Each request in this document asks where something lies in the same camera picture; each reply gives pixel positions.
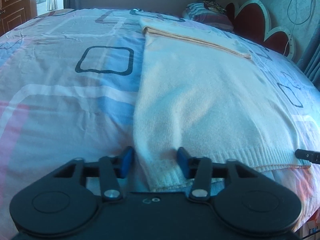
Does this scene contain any striped purple pillow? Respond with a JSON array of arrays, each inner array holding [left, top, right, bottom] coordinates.
[[182, 2, 234, 31]]

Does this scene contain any grey curtain at right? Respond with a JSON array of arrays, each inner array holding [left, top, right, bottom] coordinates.
[[297, 22, 320, 90]]

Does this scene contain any pastel patterned bed quilt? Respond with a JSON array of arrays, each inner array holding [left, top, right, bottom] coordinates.
[[1, 9, 319, 239]]

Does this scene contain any red heart-shaped headboard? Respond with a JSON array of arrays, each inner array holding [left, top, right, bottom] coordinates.
[[226, 0, 296, 60]]

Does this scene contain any brown wooden door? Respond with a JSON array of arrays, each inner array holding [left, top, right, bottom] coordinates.
[[1, 0, 37, 36]]

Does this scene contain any gold patterned item on pillow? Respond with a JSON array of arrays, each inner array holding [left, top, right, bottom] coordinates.
[[203, 1, 226, 15]]

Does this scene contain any cream knitted sweater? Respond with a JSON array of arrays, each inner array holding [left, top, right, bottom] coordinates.
[[133, 18, 310, 191]]

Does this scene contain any white charging cable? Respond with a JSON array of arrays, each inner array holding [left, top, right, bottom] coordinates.
[[282, 0, 316, 55]]

